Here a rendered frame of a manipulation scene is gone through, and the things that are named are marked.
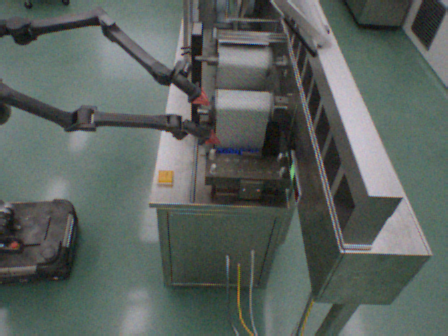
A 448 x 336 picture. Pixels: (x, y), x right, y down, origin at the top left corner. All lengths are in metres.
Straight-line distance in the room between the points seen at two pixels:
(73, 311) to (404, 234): 1.99
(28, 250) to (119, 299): 0.62
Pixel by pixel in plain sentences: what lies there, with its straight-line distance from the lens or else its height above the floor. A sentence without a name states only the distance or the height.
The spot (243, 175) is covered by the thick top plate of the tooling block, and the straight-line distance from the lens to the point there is 1.72.
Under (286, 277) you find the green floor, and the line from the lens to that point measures 2.65.
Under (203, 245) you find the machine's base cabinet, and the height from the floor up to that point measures 0.55.
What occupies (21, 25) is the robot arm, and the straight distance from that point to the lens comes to 1.97.
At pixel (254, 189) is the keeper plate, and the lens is 1.74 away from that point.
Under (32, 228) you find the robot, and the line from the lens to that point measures 2.67.
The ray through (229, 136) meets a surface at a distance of 1.80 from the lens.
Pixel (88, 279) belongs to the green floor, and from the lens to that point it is 2.66.
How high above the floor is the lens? 2.26
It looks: 45 degrees down
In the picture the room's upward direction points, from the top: 5 degrees clockwise
